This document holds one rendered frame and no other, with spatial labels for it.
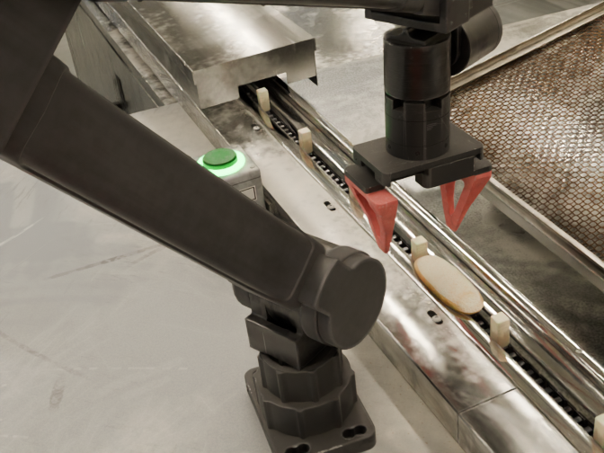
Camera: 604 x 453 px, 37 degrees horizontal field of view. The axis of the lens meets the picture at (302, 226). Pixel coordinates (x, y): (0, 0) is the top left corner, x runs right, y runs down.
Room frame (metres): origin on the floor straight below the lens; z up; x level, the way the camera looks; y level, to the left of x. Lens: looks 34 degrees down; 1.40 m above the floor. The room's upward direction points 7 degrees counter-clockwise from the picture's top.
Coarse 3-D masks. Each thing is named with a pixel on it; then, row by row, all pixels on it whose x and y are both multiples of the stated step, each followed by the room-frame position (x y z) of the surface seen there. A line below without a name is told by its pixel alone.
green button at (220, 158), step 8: (208, 152) 0.91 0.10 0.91; (216, 152) 0.90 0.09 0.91; (224, 152) 0.90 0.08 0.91; (232, 152) 0.90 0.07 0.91; (208, 160) 0.89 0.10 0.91; (216, 160) 0.88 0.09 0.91; (224, 160) 0.88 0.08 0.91; (232, 160) 0.88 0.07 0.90; (208, 168) 0.88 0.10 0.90; (216, 168) 0.87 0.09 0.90; (224, 168) 0.87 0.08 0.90
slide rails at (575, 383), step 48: (240, 96) 1.16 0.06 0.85; (288, 144) 1.00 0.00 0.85; (336, 192) 0.87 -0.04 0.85; (432, 240) 0.76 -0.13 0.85; (480, 288) 0.67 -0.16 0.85; (480, 336) 0.60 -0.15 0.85; (528, 336) 0.59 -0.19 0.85; (528, 384) 0.54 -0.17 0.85; (576, 384) 0.53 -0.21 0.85; (576, 432) 0.48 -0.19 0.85
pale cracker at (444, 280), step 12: (420, 264) 0.71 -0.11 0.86; (432, 264) 0.70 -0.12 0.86; (444, 264) 0.70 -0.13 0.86; (420, 276) 0.70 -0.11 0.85; (432, 276) 0.69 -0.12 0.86; (444, 276) 0.68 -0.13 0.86; (456, 276) 0.68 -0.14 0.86; (432, 288) 0.67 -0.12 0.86; (444, 288) 0.67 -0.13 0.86; (456, 288) 0.66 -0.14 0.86; (468, 288) 0.66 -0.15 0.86; (444, 300) 0.65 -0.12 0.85; (456, 300) 0.65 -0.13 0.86; (468, 300) 0.64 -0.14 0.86; (480, 300) 0.64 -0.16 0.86; (468, 312) 0.63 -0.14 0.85
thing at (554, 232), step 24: (576, 24) 1.06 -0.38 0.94; (600, 24) 1.05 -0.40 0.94; (528, 48) 1.03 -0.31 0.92; (576, 48) 1.01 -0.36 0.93; (480, 72) 1.01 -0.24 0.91; (504, 72) 1.00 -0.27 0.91; (552, 72) 0.97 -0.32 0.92; (576, 72) 0.96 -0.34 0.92; (528, 96) 0.93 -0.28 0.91; (600, 96) 0.89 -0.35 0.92; (528, 120) 0.89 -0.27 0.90; (552, 120) 0.87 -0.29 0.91; (600, 144) 0.81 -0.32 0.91; (504, 168) 0.81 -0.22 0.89; (528, 168) 0.80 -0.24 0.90; (504, 192) 0.75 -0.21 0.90; (528, 192) 0.76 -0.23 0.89; (552, 192) 0.75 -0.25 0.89; (600, 192) 0.73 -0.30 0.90; (528, 216) 0.72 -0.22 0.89; (552, 216) 0.72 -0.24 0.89; (600, 216) 0.70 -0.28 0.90; (600, 264) 0.62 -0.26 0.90
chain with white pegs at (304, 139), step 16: (256, 96) 1.17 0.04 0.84; (272, 112) 1.11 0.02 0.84; (288, 128) 1.06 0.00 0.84; (304, 128) 1.00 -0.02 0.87; (304, 144) 0.99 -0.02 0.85; (320, 160) 0.97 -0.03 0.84; (336, 176) 0.93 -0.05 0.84; (400, 240) 0.78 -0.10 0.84; (416, 240) 0.73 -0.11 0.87; (416, 256) 0.73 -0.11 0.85; (480, 320) 0.64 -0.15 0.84; (496, 320) 0.60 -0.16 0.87; (496, 336) 0.60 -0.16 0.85; (512, 352) 0.59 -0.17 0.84; (528, 368) 0.57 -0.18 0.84; (544, 384) 0.55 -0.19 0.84; (560, 400) 0.53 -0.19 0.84; (576, 416) 0.51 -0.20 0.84; (592, 432) 0.49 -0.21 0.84
